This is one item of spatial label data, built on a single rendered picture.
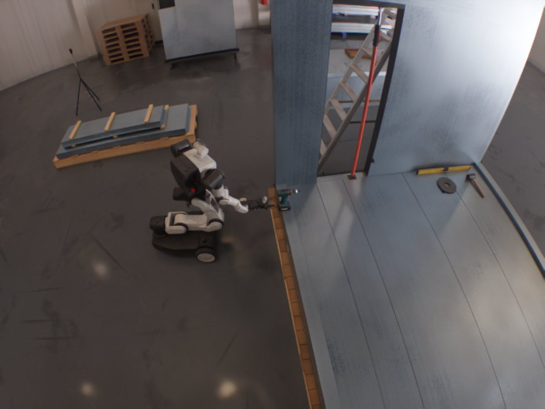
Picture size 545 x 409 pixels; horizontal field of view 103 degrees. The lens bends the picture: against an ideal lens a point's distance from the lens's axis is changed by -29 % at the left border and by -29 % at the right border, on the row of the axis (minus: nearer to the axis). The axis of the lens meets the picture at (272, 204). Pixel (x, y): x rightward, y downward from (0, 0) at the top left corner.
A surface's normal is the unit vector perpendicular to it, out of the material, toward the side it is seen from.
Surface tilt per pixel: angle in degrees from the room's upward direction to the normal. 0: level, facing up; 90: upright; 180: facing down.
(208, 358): 0
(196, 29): 78
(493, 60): 90
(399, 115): 90
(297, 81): 90
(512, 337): 0
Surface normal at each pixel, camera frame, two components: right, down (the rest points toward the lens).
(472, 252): -0.02, -0.65
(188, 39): 0.21, 0.59
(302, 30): 0.15, 0.75
